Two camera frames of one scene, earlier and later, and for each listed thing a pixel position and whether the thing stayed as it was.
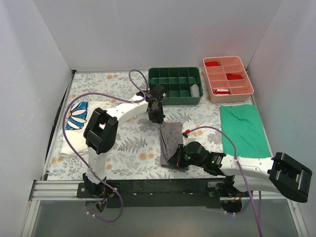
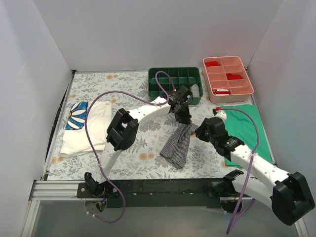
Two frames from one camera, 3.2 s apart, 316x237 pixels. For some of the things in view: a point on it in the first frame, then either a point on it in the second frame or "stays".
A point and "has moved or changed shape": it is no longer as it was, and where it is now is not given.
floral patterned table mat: x=136 y=152 stays
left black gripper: x=155 y=114 → x=182 y=116
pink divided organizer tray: x=226 y=79 stays
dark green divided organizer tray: x=184 y=85 stays
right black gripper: x=180 y=156 → x=202 y=130
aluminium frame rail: x=71 y=191 stays
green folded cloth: x=244 y=124 stays
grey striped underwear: x=171 y=137 has moved or changed shape
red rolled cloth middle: x=230 y=76 stays
